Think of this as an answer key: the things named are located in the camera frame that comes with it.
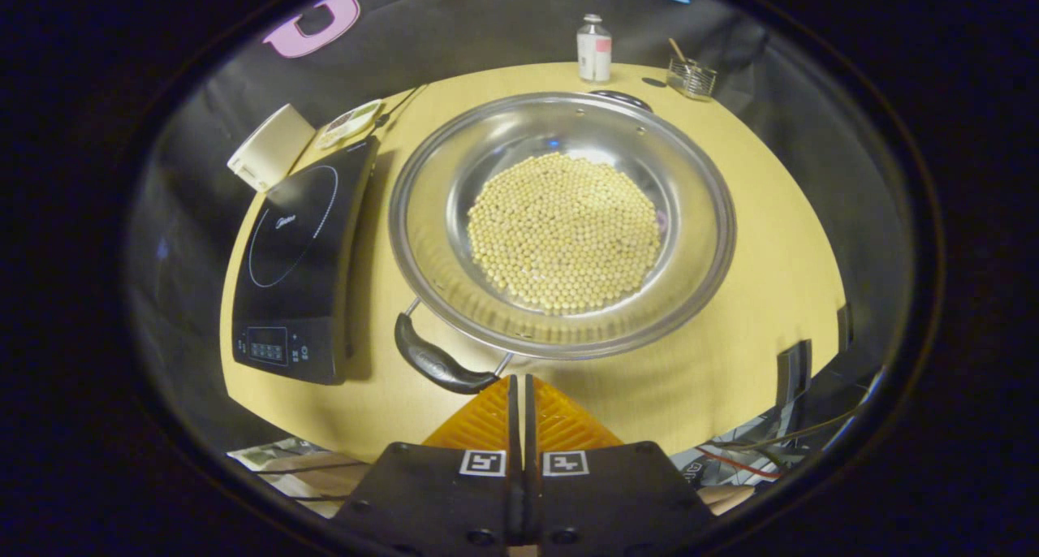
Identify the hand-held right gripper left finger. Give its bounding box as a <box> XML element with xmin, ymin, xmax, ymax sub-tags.
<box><xmin>333</xmin><ymin>376</ymin><xmax>524</xmax><ymax>551</ymax></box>

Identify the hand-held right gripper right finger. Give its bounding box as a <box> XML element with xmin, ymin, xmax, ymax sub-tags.
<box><xmin>524</xmin><ymin>376</ymin><xmax>715</xmax><ymax>554</ymax></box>

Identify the pile of yellow soybeans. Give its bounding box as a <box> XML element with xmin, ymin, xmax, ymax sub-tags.
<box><xmin>467</xmin><ymin>153</ymin><xmax>662</xmax><ymax>314</ymax></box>

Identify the black induction cooktop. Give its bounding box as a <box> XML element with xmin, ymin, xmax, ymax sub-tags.
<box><xmin>231</xmin><ymin>135</ymin><xmax>381</xmax><ymax>386</ymax></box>

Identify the steel pot with black handles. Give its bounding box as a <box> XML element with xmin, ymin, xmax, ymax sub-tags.
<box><xmin>388</xmin><ymin>90</ymin><xmax>738</xmax><ymax>395</ymax></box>

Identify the printed paper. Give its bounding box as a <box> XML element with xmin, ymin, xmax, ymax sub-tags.
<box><xmin>227</xmin><ymin>437</ymin><xmax>366</xmax><ymax>519</ymax></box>

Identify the white divided dish of beans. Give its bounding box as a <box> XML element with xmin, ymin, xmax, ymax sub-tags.
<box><xmin>315</xmin><ymin>98</ymin><xmax>384</xmax><ymax>150</ymax></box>

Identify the white toaster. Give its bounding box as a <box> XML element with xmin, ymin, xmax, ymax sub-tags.
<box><xmin>227</xmin><ymin>104</ymin><xmax>317</xmax><ymax>192</ymax></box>

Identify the small glass jar with stick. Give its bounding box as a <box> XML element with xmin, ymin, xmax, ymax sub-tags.
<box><xmin>666</xmin><ymin>39</ymin><xmax>719</xmax><ymax>101</ymax></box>

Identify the clear bottle with white label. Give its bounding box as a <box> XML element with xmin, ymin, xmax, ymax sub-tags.
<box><xmin>576</xmin><ymin>15</ymin><xmax>613</xmax><ymax>83</ymax></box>

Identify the red cable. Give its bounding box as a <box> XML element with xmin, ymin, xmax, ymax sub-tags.
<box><xmin>698</xmin><ymin>447</ymin><xmax>782</xmax><ymax>481</ymax></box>

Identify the black chair frame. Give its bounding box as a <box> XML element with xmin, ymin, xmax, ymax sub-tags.
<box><xmin>775</xmin><ymin>305</ymin><xmax>853</xmax><ymax>416</ymax></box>

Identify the black power cable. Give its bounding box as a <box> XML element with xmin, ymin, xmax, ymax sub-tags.
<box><xmin>373</xmin><ymin>84</ymin><xmax>427</xmax><ymax>127</ymax></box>

